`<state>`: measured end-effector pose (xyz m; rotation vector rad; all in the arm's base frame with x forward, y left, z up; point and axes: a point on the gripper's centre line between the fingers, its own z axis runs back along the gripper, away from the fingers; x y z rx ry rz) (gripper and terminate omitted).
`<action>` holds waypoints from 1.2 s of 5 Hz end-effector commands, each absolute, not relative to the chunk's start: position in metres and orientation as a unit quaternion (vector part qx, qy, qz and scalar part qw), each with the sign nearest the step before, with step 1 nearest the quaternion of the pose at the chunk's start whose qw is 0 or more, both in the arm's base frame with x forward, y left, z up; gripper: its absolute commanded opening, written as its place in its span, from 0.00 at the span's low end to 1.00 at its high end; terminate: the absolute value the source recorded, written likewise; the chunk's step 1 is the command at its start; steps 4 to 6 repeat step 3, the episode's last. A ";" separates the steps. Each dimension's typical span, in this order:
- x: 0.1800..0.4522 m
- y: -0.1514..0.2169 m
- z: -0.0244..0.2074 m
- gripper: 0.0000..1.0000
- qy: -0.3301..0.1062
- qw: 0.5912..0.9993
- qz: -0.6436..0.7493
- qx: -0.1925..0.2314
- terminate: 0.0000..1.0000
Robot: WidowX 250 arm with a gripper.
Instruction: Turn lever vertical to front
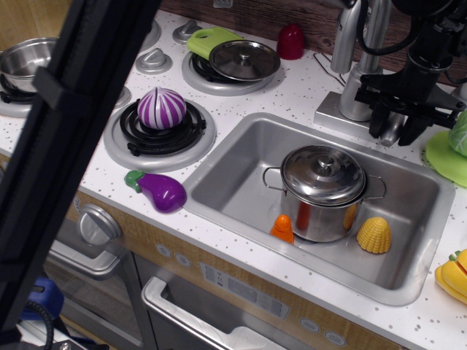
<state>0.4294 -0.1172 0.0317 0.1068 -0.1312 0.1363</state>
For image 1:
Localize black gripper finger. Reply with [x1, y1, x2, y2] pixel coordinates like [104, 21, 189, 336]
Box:
[398, 117, 427, 146]
[369, 104, 390, 138]

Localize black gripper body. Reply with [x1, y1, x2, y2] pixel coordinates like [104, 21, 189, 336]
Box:
[355, 14, 466, 128]

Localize silver faucet lever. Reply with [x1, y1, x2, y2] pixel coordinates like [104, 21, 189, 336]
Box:
[379, 112, 405, 147]

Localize silver toy faucet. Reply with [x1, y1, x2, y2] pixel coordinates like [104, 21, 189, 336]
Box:
[314, 1, 391, 142]

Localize green toy plate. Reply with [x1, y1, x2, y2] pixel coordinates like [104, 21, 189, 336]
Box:
[425, 131, 466, 187]

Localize green toy cabbage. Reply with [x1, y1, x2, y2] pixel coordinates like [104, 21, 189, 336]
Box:
[448, 111, 467, 157]

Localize steel pot lid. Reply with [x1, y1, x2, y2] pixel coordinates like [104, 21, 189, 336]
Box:
[280, 145, 367, 206]

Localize yellow toy corn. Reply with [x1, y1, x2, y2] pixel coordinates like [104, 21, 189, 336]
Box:
[357, 217, 392, 254]

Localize red toy cup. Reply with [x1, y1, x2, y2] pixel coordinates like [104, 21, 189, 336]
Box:
[277, 23, 304, 61]

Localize loose steel lid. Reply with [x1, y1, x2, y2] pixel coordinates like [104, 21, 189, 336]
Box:
[209, 40, 281, 82]

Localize orange toy carrot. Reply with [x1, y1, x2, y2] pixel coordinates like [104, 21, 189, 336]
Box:
[269, 214, 295, 244]

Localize yellow toy banana slices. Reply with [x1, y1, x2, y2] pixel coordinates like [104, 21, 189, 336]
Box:
[435, 249, 466, 304]

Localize silver sink basin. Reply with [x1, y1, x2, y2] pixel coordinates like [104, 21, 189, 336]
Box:
[184, 112, 455, 306]

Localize back right stove burner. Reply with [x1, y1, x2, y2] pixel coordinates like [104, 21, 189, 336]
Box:
[182, 53, 274, 97]

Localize green toy cutting board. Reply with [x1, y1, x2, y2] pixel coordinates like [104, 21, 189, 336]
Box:
[186, 26, 243, 60]

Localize grey back stove knob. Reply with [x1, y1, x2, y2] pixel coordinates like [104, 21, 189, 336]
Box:
[172, 20, 201, 44]

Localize grey stove knob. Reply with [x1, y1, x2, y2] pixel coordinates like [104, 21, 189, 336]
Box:
[172, 20, 201, 44]
[135, 48, 172, 74]
[114, 86, 131, 109]

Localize purple striped toy onion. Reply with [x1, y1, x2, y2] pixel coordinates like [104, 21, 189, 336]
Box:
[137, 87, 187, 131]

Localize purple toy eggplant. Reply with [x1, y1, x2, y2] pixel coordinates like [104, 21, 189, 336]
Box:
[124, 170, 188, 214]

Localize front stove burner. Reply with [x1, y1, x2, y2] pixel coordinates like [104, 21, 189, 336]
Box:
[103, 101, 216, 173]

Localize grey front stove knob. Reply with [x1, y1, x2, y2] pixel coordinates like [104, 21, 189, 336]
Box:
[114, 86, 131, 109]

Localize silver oven knob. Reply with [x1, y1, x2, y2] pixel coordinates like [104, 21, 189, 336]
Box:
[77, 203, 122, 246]

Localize small steel pan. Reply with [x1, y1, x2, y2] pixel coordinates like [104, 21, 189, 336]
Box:
[1, 37, 58, 93]

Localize blue object below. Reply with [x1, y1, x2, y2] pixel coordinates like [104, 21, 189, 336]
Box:
[28, 277, 64, 320]

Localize steel pot with handles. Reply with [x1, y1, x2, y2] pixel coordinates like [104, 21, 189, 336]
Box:
[277, 175, 387, 243]

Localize silver dishwasher handle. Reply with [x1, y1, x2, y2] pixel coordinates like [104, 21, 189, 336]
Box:
[142, 277, 284, 349]

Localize silver oven handle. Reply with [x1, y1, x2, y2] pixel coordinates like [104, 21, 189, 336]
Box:
[49, 241, 128, 281]

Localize black cable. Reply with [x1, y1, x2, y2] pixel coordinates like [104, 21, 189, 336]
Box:
[25, 298, 59, 350]

